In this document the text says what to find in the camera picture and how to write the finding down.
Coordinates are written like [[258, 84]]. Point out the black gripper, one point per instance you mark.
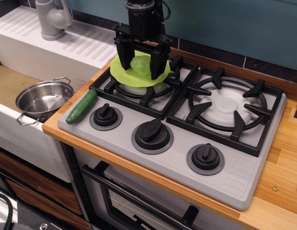
[[144, 33]]

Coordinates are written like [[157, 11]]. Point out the light green toy cauliflower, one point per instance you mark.
[[141, 65]]

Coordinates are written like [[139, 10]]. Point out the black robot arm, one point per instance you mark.
[[143, 6]]

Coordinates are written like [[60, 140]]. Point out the lime green plastic plate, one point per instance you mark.
[[132, 78]]

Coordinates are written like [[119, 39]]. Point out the dark green toy pickle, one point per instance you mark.
[[80, 110]]

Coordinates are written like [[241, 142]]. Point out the small stainless steel pot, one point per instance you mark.
[[40, 101]]

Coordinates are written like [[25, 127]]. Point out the white toy sink unit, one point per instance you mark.
[[26, 58]]

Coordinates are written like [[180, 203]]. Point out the white left burner disc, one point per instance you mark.
[[161, 89]]

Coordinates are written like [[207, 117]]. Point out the white burner disc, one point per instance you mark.
[[161, 89], [224, 103]]

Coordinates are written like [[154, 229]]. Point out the black left burner grate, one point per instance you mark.
[[108, 88]]

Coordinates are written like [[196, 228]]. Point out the black burner grate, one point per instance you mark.
[[248, 138], [108, 88]]

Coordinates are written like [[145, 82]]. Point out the black left stove knob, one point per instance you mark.
[[106, 118]]

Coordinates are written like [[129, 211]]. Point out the black stove knob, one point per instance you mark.
[[152, 137], [106, 118], [205, 159]]

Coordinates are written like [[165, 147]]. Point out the black middle stove knob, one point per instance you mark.
[[152, 137]]

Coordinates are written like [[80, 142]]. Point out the white right burner disc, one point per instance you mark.
[[224, 103]]

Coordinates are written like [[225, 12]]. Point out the grey toy faucet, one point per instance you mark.
[[53, 21]]

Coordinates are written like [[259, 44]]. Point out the grey toy stove top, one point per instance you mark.
[[234, 185]]

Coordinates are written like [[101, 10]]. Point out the black right burner grate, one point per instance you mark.
[[248, 138]]

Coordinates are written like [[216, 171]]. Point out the black right stove knob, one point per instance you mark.
[[205, 159]]

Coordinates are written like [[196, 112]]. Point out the toy oven door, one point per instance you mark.
[[133, 204]]

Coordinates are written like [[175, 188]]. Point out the wooden drawer front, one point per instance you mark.
[[43, 191]]

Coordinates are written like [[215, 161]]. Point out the black oven door handle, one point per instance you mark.
[[183, 224]]

